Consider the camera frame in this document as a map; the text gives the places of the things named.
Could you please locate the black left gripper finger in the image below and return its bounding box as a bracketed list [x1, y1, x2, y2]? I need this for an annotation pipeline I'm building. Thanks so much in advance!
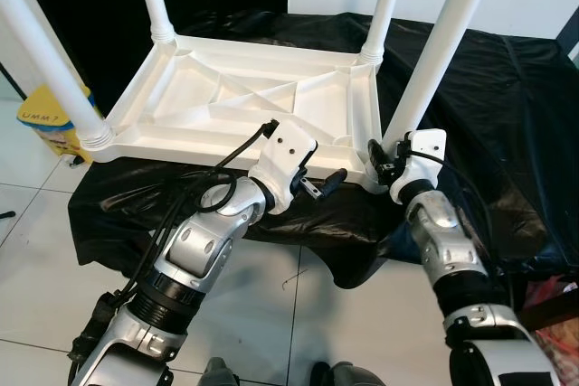
[312, 167, 349, 199]

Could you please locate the white plastic table top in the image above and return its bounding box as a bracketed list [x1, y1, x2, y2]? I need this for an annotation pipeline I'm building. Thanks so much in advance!
[89, 33, 385, 193]

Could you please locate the black plastic table cover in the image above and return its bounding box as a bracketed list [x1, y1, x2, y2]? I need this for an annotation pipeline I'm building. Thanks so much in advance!
[68, 11, 579, 289]

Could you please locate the grey right robot foot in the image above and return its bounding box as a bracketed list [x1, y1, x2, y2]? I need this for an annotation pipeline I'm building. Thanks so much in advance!
[309, 361, 385, 386]

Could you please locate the grey robot foot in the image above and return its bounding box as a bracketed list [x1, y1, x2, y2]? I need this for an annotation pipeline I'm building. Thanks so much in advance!
[199, 357, 241, 386]
[309, 361, 385, 386]

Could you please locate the grey left robot foot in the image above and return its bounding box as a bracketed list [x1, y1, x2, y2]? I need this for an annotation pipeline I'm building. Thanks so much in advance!
[199, 357, 241, 386]

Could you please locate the pink plastic bag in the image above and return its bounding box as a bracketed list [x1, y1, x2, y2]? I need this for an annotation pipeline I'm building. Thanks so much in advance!
[525, 276, 579, 386]

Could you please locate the yellow bin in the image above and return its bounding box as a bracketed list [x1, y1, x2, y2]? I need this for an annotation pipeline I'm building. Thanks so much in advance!
[18, 83, 96, 165]

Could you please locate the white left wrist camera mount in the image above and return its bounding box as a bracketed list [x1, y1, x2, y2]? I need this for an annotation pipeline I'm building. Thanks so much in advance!
[246, 126, 319, 215]

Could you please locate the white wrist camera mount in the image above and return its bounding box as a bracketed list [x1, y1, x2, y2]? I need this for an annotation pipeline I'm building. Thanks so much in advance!
[389, 130, 449, 202]
[246, 126, 319, 215]

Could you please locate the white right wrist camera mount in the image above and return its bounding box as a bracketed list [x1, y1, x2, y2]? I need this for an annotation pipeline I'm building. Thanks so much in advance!
[389, 130, 449, 202]

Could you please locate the dark door frame strip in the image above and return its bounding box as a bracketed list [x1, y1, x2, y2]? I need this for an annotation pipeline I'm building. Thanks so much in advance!
[556, 11, 579, 52]

